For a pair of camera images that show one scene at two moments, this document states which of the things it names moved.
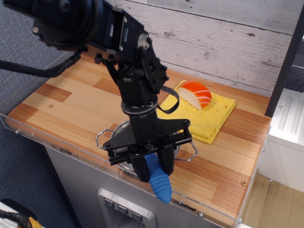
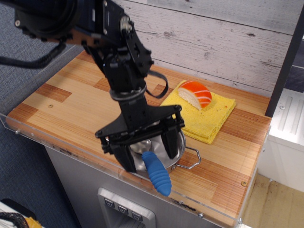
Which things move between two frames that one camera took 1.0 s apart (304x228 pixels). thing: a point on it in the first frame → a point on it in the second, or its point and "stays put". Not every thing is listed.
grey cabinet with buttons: x=102 y=196 stays put
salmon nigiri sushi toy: x=195 y=94 stays put
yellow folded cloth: x=204 y=123 stays put
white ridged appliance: x=282 y=159 stays put
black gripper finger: x=166 y=155 → x=170 y=140
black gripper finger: x=141 y=167 → x=124 y=155
